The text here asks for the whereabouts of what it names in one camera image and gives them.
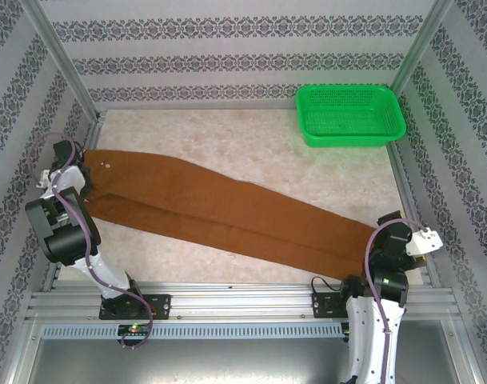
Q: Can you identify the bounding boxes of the thin black wire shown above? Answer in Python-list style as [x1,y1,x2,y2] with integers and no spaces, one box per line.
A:
[310,275,345,298]

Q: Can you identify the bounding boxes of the green plastic mesh basket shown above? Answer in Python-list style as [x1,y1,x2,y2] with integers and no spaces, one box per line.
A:
[294,83,407,149]

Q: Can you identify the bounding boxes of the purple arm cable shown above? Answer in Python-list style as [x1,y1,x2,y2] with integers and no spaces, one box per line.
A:
[362,218,422,384]
[26,134,156,352]

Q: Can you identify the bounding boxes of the aluminium mounting rail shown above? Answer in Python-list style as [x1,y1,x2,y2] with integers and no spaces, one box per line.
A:
[25,282,456,321]

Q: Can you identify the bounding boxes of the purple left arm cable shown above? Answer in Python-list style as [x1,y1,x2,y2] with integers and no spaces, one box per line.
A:
[26,134,156,352]

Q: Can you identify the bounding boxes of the aluminium frame post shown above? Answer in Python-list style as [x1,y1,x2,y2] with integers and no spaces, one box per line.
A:
[25,0,99,119]
[389,0,456,92]

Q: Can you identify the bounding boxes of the small circuit board green light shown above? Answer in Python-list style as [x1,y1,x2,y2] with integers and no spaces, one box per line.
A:
[118,323,152,336]

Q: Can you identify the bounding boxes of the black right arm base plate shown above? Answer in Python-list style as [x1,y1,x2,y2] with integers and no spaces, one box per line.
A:
[310,290,350,320]

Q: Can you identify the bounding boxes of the shiny metal sheet panel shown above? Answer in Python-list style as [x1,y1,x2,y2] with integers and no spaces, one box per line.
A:
[9,338,481,384]

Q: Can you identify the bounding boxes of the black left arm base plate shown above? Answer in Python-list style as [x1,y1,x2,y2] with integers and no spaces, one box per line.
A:
[98,294,173,321]

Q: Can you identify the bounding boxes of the slotted grey cable duct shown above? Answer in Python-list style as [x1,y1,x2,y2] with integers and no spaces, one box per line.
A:
[41,322,346,340]

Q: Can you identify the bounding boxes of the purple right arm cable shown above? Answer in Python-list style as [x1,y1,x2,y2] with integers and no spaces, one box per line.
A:
[362,218,422,384]

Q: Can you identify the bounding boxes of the aluminium rear rail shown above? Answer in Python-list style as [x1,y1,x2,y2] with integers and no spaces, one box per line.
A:
[97,106,302,116]

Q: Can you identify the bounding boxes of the brown long pants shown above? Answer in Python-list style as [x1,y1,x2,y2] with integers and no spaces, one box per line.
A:
[81,148,378,282]

